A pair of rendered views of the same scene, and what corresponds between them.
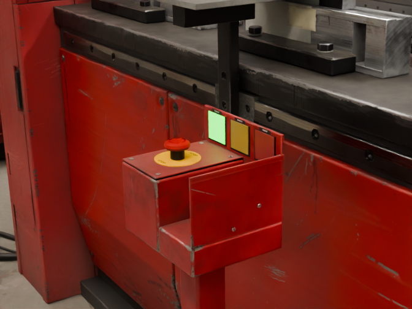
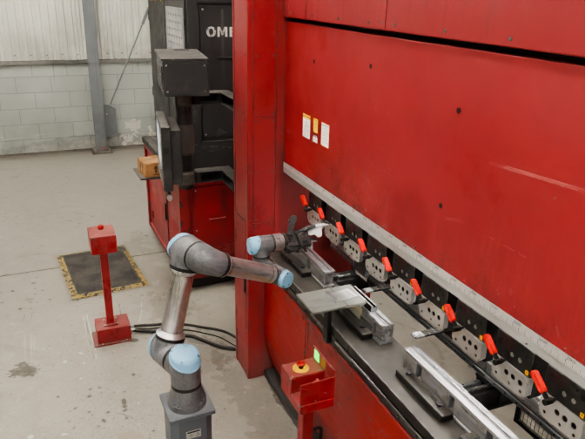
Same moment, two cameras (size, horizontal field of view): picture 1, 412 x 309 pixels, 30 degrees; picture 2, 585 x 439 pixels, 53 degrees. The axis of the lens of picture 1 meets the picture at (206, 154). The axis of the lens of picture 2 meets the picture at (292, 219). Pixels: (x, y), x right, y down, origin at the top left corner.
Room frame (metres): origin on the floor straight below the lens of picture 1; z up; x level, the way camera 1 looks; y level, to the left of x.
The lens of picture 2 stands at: (-1.02, -0.21, 2.30)
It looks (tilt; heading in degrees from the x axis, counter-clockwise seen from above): 21 degrees down; 8
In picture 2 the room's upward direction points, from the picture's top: 2 degrees clockwise
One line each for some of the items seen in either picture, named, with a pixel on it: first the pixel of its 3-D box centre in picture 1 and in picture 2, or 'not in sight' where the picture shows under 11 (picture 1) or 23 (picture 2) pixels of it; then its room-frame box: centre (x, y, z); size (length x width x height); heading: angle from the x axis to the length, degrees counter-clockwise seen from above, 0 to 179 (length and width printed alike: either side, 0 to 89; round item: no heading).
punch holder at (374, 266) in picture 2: not in sight; (383, 257); (1.28, -0.27, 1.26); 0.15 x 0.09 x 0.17; 32
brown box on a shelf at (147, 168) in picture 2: not in sight; (153, 165); (3.04, 1.44, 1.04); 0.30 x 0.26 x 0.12; 33
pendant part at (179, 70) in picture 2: not in sight; (183, 128); (2.23, 0.91, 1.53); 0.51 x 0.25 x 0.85; 25
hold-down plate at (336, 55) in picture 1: (287, 50); (351, 320); (1.36, -0.15, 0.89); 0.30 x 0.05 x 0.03; 32
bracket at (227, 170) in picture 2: not in sight; (220, 180); (2.38, 0.74, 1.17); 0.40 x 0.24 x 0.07; 32
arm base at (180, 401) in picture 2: not in sight; (186, 391); (0.81, 0.45, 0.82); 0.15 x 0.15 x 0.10
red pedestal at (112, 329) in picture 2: not in sight; (106, 284); (2.31, 1.52, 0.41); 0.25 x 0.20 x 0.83; 122
